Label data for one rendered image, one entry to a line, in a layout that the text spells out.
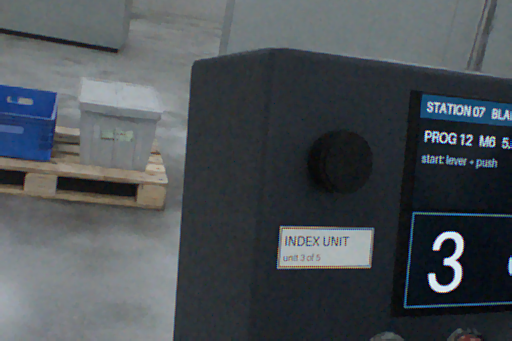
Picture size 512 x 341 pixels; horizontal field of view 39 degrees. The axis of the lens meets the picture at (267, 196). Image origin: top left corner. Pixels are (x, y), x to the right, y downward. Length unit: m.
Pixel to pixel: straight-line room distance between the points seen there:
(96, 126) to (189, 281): 3.25
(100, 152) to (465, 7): 4.01
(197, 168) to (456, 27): 6.41
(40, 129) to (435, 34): 4.04
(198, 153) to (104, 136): 3.27
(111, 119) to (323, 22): 3.21
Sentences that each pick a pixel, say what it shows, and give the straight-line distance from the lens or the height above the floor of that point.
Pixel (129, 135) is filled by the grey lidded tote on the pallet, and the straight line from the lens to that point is 3.66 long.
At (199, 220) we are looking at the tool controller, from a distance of 0.39.
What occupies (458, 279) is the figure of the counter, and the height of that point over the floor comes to 1.15.
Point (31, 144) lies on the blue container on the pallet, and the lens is 3.68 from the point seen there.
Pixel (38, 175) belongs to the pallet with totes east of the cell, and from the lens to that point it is 3.61.
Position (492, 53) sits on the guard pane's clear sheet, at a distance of 2.53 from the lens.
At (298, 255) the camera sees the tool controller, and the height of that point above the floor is 1.17.
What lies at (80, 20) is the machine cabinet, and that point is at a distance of 8.03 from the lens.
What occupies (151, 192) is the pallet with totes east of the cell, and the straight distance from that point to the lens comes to 3.63.
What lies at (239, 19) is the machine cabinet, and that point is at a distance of 6.39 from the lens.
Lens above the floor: 1.29
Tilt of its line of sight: 18 degrees down
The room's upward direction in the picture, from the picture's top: 11 degrees clockwise
